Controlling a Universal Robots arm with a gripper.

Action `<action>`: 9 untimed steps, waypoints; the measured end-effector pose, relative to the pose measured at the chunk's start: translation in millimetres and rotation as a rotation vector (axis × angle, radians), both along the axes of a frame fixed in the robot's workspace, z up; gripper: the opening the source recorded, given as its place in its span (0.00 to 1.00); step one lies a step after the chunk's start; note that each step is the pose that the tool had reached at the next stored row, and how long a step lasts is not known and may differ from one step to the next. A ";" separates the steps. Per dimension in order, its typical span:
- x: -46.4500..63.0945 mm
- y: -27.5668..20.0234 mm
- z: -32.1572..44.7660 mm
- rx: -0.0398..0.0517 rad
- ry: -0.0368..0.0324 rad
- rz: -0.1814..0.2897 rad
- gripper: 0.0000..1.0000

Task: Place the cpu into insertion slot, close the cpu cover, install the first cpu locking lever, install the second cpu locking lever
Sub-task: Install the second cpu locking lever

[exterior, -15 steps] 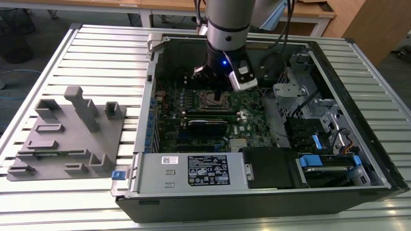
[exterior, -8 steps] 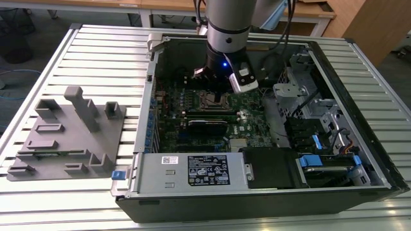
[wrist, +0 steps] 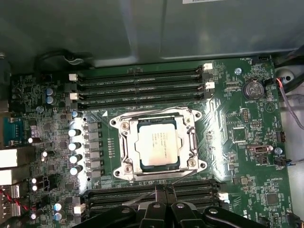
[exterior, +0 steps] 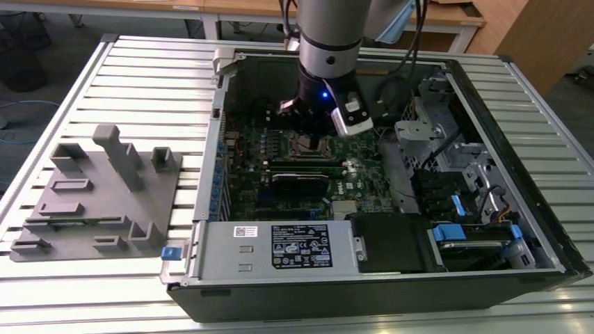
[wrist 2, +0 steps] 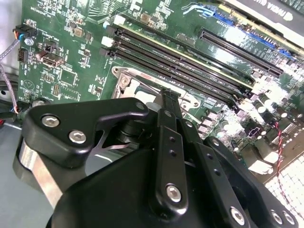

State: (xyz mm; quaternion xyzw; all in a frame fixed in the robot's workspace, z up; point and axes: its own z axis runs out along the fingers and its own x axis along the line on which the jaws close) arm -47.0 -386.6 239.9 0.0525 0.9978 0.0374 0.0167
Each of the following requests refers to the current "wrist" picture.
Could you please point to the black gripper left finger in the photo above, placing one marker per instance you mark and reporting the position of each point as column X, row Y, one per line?
column 152, row 216

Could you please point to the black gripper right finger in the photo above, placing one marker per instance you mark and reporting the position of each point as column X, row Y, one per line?
column 183, row 217

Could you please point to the silver CPU chip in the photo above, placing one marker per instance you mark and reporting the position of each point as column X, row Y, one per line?
column 158, row 145

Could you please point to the CPU socket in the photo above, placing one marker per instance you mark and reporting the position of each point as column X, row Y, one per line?
column 123, row 177

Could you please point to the RAM slot with white clips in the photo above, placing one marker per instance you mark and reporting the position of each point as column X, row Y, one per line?
column 102, row 207
column 142, row 91
column 142, row 73

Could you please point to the green motherboard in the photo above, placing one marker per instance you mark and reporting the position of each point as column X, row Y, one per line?
column 213, row 142

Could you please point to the silver cylindrical capacitor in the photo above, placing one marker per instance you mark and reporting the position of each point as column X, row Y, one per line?
column 74, row 171
column 74, row 159
column 72, row 132
column 73, row 146

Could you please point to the silver port block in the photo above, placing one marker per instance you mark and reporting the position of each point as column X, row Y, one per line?
column 12, row 177
column 16, row 158

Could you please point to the round coin battery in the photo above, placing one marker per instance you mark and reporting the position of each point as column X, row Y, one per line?
column 253, row 89

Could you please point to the blue serial port connector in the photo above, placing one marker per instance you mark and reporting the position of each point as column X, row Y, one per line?
column 14, row 130

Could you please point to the black PC case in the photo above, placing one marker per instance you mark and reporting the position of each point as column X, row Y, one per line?
column 142, row 28

